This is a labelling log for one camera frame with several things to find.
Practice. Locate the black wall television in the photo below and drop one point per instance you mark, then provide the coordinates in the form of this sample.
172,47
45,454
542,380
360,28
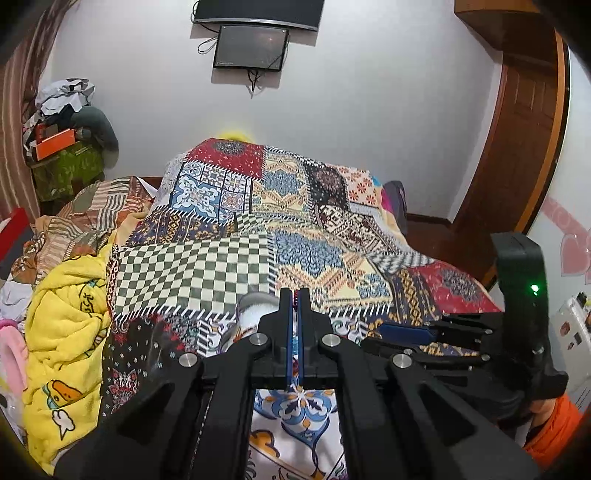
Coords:
258,11

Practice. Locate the brown wooden door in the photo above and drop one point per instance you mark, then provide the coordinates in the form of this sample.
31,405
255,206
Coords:
512,161

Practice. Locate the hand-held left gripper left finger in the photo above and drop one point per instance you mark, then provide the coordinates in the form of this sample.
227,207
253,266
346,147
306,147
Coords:
289,318

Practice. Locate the orange box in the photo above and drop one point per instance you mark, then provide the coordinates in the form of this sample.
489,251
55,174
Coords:
55,144

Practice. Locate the white wardrobe door pink hearts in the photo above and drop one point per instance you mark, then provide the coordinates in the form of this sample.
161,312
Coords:
572,184

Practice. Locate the striped brown curtain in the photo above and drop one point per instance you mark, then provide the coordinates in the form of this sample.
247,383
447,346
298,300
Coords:
23,115

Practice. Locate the white box with stickers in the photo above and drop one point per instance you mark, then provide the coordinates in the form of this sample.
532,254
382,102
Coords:
575,341

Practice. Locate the yellow cartoon blanket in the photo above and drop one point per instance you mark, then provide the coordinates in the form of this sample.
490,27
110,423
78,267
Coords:
69,346

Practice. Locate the red box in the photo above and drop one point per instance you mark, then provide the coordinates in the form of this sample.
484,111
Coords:
14,235

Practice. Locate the colourful patchwork blanket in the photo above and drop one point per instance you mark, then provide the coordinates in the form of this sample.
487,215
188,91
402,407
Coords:
277,240

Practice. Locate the person's right forearm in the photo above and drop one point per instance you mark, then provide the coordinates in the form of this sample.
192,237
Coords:
556,429

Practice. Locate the heart-shaped purple jewelry box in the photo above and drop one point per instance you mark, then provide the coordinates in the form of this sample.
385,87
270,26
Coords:
251,318

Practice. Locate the small black wall monitor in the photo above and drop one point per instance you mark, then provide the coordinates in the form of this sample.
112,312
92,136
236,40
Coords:
250,47

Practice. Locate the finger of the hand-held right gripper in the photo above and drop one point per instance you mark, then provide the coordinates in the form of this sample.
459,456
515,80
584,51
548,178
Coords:
438,364
401,331

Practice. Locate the striped brown blanket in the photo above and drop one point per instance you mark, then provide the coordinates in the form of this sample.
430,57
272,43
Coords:
92,212

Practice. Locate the pile of grey white clothes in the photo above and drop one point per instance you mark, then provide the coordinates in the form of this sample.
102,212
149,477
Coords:
55,99

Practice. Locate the yellow object behind bed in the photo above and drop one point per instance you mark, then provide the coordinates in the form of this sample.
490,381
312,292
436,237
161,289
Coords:
235,136

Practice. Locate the wooden overhead cabinet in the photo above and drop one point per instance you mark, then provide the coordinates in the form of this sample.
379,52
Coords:
498,21

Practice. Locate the dark bag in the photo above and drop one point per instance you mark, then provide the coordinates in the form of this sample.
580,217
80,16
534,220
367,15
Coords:
396,203

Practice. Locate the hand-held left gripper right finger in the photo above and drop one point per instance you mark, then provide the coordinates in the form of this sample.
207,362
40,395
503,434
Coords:
302,318

